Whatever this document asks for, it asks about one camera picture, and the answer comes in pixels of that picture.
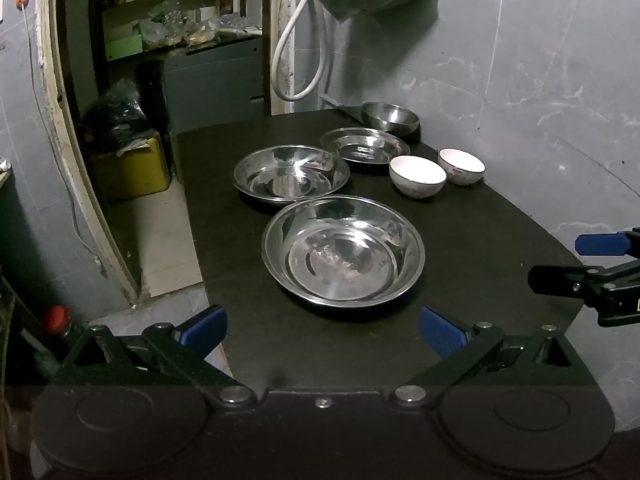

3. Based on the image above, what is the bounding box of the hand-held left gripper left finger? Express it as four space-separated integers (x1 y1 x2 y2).
52 304 257 408

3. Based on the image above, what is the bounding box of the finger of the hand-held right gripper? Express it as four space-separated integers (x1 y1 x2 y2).
574 229 640 260
528 260 640 311

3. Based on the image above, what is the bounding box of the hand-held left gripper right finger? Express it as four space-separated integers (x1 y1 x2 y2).
390 305 597 407

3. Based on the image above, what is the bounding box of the large steel bowl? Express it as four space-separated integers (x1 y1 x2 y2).
261 195 426 309

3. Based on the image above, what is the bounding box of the white ceramic bowl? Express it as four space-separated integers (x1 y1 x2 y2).
438 148 487 187
389 155 447 200

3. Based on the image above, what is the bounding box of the small steel plate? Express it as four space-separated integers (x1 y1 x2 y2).
320 127 411 165

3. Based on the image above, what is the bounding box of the red capped bottle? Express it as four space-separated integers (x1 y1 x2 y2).
42 305 77 357

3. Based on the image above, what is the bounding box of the yellow box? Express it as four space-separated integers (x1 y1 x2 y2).
91 130 171 204

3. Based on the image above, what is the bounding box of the black plastic bag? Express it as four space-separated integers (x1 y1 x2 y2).
81 79 162 147

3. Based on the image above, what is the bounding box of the grey cabinet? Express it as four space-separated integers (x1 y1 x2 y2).
159 37 264 135

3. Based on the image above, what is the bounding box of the green box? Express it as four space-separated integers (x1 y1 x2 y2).
104 34 145 62

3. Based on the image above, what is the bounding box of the cluttered wooden shelf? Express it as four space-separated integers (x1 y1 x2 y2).
87 0 266 62

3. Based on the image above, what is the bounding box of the pale door frame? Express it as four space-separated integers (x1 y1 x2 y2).
34 0 142 307

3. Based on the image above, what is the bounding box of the white wall cable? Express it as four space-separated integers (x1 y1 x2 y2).
22 7 101 263

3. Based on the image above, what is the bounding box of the white hose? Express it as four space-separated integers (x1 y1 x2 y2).
272 0 334 101

